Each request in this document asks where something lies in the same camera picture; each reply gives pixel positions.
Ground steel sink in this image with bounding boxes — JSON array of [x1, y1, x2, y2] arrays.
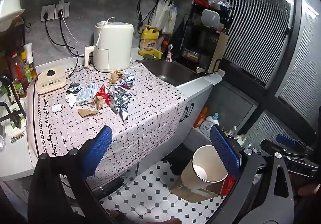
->
[[135, 60, 201, 86]]

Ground window with blinds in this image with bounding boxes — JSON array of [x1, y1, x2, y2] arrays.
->
[[213, 0, 321, 144]]

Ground green label bottle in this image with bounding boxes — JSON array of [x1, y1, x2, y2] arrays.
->
[[20, 51, 34, 83]]

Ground red cap sauce bottle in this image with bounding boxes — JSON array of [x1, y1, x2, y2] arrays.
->
[[10, 52, 27, 98]]

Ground orange bottle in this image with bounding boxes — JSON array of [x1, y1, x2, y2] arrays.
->
[[193, 107, 208, 128]]

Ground crumpled brown paper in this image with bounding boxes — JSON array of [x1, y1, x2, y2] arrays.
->
[[78, 96, 104, 117], [108, 70, 124, 86]]

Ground wooden cutting board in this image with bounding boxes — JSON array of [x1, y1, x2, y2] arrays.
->
[[207, 31, 229, 74]]

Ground white round trash bin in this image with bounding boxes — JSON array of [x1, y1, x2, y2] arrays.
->
[[181, 145, 229, 191]]

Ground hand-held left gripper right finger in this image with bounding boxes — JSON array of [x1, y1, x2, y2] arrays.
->
[[208, 125, 295, 224]]

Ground white laundry detergent bottle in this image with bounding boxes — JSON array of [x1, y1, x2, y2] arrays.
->
[[199, 113, 220, 138]]

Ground cream air fryer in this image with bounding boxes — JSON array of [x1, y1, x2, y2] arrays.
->
[[84, 21, 134, 73]]

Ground hanging plastic bags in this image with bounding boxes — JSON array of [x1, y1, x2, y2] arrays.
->
[[152, 0, 177, 35]]

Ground grey wall socket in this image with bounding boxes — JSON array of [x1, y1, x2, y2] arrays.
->
[[41, 3, 70, 22]]

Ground red carton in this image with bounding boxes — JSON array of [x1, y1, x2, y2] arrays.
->
[[94, 85, 113, 105]]

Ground white top oil sprayer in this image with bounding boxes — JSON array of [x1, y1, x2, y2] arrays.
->
[[24, 43, 38, 79]]

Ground red package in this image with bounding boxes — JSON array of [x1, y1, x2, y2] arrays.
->
[[221, 175, 237, 196]]

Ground black dish rack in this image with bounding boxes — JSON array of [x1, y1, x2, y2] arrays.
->
[[173, 3, 234, 74]]

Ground person's right hand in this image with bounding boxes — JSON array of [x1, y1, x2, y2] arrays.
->
[[297, 180, 321, 198]]

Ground white plastic container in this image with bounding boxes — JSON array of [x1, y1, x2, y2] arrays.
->
[[201, 9, 224, 29]]

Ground blue and white carton box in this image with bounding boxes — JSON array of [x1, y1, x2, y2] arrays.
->
[[75, 82, 103, 106]]

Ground black stove grate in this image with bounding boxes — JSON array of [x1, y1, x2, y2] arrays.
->
[[0, 76, 28, 129]]

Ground black cylindrical object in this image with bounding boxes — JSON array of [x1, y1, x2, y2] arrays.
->
[[97, 176, 126, 198]]

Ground black and silver wrapper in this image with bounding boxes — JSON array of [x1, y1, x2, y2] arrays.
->
[[66, 83, 83, 93]]

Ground patterned tablecloth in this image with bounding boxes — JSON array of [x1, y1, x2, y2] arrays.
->
[[33, 61, 188, 189]]

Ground white power cable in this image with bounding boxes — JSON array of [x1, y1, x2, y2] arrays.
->
[[58, 0, 116, 48]]

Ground white kitchen cabinet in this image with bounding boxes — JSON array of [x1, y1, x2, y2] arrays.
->
[[135, 74, 225, 177]]

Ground yellow detergent bottle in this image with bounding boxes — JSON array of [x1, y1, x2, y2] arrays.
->
[[139, 24, 160, 56]]

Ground black power cable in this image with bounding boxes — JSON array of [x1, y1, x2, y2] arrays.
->
[[44, 12, 79, 79], [58, 11, 79, 56]]

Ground silver foil wrapper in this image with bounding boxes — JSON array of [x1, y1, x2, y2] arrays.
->
[[107, 86, 132, 123]]

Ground black cabinet handle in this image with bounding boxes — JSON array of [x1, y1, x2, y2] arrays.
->
[[183, 103, 194, 120]]

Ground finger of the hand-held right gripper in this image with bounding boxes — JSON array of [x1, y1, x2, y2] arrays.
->
[[276, 134, 305, 151]]

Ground cardboard box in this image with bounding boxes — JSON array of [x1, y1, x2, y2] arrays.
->
[[171, 176, 226, 203]]

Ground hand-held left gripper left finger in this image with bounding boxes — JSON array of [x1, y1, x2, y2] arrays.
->
[[27, 126, 113, 224]]

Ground black hanging cable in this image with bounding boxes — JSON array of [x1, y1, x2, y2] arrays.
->
[[137, 0, 156, 31]]

